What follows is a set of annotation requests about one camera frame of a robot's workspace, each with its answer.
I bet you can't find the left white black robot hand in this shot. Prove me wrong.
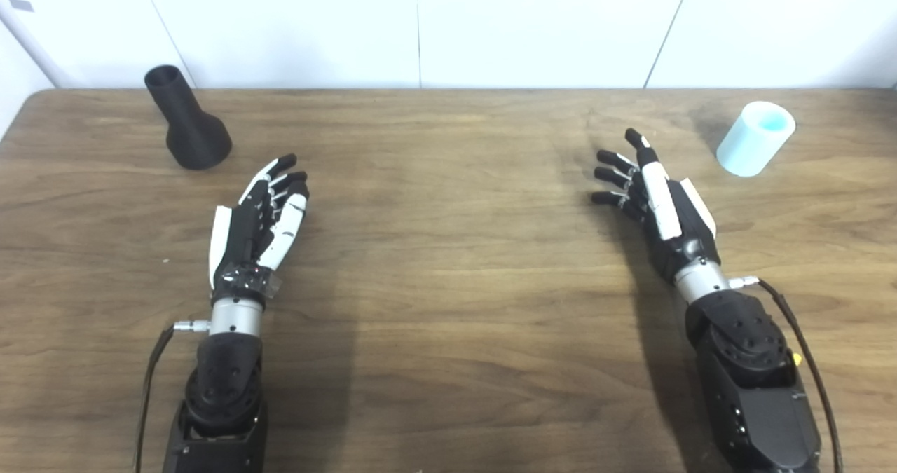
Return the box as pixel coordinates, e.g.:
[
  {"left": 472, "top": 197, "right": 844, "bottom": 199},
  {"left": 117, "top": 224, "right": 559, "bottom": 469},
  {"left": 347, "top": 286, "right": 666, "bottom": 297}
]
[{"left": 208, "top": 153, "right": 310, "bottom": 300}]

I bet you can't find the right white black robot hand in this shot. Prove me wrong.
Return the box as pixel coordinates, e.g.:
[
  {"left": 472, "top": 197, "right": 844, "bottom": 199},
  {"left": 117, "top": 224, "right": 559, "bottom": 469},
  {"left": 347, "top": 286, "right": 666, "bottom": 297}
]
[{"left": 591, "top": 128, "right": 723, "bottom": 282}]

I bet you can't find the light-blue hose piece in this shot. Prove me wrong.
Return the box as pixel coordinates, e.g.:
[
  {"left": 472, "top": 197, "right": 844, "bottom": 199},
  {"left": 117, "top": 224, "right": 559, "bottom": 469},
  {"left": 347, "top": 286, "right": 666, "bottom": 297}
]
[{"left": 715, "top": 101, "right": 797, "bottom": 178}]

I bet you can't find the black funnel-shaped nozzle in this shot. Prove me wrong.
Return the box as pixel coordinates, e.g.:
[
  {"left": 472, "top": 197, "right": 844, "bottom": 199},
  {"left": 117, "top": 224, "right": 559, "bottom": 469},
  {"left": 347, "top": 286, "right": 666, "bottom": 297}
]
[{"left": 144, "top": 64, "right": 233, "bottom": 171}]

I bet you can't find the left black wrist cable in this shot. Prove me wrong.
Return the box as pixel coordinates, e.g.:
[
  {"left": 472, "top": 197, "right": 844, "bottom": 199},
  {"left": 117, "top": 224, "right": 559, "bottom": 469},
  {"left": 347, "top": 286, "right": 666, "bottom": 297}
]
[{"left": 132, "top": 320, "right": 211, "bottom": 473}]

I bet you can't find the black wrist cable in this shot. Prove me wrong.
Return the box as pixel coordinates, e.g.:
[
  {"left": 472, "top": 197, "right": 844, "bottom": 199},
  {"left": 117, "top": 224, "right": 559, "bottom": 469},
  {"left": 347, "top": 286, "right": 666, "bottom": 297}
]
[
  {"left": 132, "top": 320, "right": 211, "bottom": 473},
  {"left": 729, "top": 275, "right": 842, "bottom": 473}
]

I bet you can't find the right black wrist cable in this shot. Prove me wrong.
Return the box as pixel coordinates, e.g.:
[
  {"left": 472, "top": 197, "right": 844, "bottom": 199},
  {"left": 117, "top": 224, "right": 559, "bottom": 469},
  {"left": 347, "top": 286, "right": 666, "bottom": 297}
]
[{"left": 729, "top": 275, "right": 842, "bottom": 473}]

